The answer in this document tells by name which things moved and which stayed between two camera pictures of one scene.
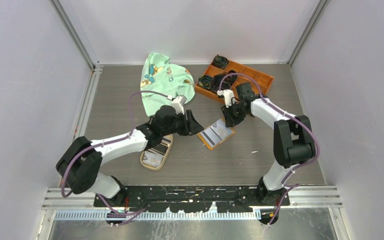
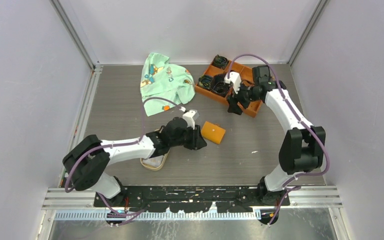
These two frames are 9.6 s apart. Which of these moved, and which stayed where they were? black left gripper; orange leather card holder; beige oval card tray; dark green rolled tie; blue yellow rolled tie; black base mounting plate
Moved: black left gripper; orange leather card holder
Stayed: beige oval card tray; blue yellow rolled tie; dark green rolled tie; black base mounting plate
